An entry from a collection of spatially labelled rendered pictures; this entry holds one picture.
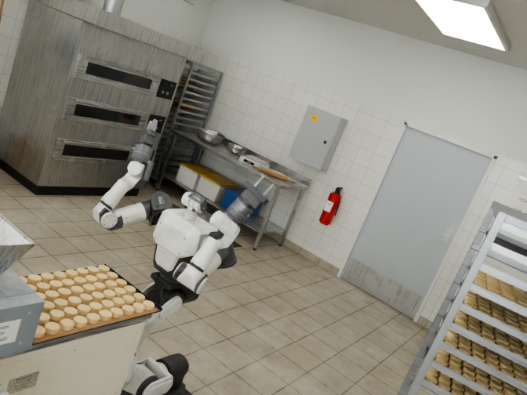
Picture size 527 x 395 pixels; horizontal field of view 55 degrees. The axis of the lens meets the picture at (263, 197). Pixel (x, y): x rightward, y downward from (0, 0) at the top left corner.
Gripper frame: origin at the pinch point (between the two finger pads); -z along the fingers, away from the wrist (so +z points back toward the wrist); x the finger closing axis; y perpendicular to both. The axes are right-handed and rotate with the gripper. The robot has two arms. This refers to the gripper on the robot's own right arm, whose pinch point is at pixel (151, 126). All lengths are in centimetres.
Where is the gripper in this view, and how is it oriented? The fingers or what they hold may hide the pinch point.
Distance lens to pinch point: 250.0
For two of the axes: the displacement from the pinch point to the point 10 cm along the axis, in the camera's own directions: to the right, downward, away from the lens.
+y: -8.1, -3.4, -4.8
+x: 5.2, -0.1, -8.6
